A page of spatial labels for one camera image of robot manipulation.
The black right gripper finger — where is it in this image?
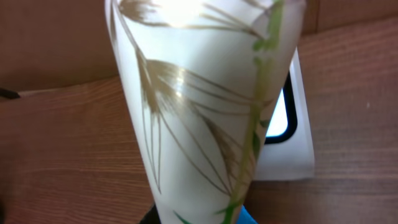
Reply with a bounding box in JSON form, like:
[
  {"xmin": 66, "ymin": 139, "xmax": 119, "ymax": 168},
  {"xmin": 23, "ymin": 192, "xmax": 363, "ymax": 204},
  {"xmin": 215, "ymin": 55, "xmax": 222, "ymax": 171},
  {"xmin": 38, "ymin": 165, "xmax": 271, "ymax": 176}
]
[{"xmin": 139, "ymin": 204, "xmax": 161, "ymax": 224}]

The white floral tube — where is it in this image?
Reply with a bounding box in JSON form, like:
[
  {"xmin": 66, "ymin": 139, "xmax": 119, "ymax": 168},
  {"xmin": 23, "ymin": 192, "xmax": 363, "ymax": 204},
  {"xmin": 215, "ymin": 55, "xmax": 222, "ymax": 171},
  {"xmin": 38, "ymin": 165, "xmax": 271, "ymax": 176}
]
[{"xmin": 104, "ymin": 0, "xmax": 306, "ymax": 223}]

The white barcode scanner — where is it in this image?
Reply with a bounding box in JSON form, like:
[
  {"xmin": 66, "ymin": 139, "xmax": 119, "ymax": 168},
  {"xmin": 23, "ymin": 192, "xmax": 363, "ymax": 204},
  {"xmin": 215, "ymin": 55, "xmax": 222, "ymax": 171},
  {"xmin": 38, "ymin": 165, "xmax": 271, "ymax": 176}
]
[{"xmin": 254, "ymin": 52, "xmax": 315, "ymax": 181}]

